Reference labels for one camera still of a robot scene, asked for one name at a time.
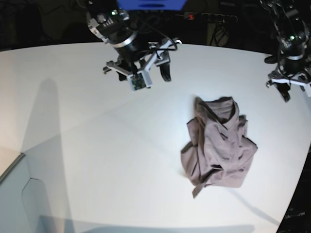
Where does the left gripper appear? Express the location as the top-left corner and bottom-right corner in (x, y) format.
(268, 67), (309, 102)

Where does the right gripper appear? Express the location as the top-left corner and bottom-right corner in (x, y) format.
(115, 43), (171, 82)

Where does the mauve t-shirt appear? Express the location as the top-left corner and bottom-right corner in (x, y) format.
(181, 97), (258, 198)

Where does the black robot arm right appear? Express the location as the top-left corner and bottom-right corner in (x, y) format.
(85, 0), (177, 91)

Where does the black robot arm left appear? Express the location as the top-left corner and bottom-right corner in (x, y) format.
(260, 0), (311, 102)

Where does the blue box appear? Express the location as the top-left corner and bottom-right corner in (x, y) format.
(117, 0), (187, 11)

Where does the black power strip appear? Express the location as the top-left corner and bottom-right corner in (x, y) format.
(183, 12), (238, 23)

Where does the grey adjacent table edge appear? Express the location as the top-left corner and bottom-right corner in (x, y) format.
(0, 153), (25, 183)

